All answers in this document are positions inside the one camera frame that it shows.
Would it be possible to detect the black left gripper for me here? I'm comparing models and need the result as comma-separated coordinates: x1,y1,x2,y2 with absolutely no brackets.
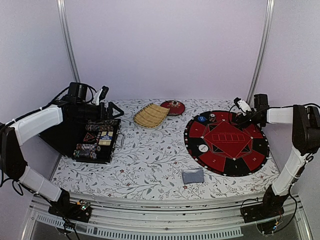
76,101,125,123

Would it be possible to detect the woven bamboo tray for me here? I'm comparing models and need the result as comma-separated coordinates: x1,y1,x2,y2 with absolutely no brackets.
133,103,170,129

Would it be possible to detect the red white poker chip stack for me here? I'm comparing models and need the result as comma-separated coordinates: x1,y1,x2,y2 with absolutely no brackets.
208,113,216,122

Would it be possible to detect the blue small blind button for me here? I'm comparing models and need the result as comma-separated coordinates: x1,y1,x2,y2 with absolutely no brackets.
197,115,207,123

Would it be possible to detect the white dealer button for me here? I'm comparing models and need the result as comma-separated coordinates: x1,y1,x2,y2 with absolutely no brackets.
198,144,209,153

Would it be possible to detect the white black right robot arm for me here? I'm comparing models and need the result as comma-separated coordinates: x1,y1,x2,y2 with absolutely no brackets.
233,93,320,199

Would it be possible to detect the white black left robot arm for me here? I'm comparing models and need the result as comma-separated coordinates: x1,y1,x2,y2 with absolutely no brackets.
0,82,124,217

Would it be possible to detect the blue texas holdem card deck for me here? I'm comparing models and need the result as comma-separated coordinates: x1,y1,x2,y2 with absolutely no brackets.
98,131,113,146

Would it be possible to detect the red black card box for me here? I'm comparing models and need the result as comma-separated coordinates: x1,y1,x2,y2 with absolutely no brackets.
83,132,98,144

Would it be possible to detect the black poker set case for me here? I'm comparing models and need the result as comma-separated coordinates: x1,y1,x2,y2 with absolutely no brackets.
39,113,121,164

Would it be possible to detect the round red black poker mat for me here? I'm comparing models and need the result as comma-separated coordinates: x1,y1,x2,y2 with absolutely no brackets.
183,110,270,177

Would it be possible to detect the red floral round plate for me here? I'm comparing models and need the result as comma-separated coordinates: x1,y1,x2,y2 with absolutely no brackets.
160,100,186,116

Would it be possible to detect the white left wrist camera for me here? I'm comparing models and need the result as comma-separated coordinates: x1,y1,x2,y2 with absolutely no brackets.
91,86,109,106

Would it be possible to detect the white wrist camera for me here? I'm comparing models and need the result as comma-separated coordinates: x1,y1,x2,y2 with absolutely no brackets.
233,97,252,114
91,86,109,106

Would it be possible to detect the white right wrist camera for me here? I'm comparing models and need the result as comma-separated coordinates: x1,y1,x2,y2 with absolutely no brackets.
233,97,252,114

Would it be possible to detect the aluminium frame post right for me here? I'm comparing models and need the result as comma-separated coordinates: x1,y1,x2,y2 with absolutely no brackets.
246,0,275,104

